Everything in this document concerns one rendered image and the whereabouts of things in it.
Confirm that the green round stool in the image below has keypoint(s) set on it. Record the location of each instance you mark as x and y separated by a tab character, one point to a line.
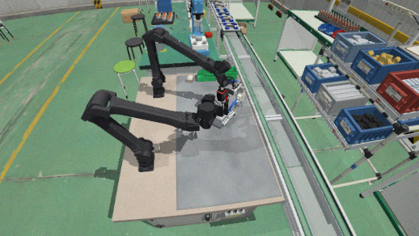
124	67

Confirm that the green-topped workbench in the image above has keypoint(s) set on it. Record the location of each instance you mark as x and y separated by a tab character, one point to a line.
185	28

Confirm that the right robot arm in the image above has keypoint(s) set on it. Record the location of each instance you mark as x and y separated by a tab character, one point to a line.
98	113

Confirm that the green plastic bin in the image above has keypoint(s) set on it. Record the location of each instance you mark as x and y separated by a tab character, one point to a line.
232	72
206	77

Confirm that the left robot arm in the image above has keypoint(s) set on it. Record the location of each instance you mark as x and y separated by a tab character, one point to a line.
161	35

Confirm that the grey bench mat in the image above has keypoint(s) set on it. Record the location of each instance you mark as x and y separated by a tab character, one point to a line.
219	166

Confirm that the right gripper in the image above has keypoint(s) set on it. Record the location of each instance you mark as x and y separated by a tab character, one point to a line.
221	112

